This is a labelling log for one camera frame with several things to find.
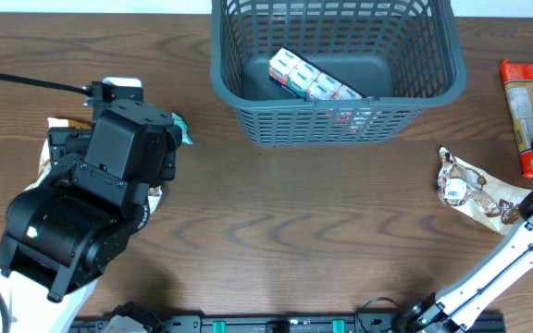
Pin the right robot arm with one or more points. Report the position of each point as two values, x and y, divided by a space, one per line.
462 303

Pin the beige snack bag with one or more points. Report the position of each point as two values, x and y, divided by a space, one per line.
475 193
45 159

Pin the orange pasta packet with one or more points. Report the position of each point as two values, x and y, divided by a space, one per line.
517 79

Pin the teal snack packet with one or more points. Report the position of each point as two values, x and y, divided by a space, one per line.
180 121

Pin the tissue multipack box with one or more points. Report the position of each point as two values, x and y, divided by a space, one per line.
304 80

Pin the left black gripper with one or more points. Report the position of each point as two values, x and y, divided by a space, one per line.
69 141

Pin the crumpled beige bag under arm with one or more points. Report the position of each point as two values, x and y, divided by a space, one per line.
154 196

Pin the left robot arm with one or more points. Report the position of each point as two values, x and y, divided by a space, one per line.
62 233

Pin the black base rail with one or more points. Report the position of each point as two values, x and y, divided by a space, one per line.
132 318

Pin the grey plastic basket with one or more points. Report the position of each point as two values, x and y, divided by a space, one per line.
400 56

